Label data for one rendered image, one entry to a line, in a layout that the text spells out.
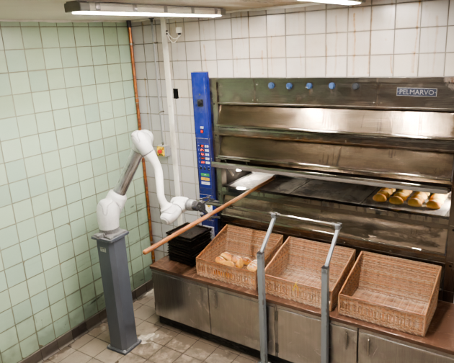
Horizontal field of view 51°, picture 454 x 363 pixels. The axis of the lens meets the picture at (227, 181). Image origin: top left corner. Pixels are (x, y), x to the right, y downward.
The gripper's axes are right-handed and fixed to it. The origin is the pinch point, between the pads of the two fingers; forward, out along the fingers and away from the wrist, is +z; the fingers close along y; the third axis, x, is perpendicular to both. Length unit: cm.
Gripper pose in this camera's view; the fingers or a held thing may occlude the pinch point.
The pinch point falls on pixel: (217, 209)
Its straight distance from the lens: 348.2
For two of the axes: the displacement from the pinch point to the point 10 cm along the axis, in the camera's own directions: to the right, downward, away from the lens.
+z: 8.4, 1.1, -5.3
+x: -5.4, 2.6, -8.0
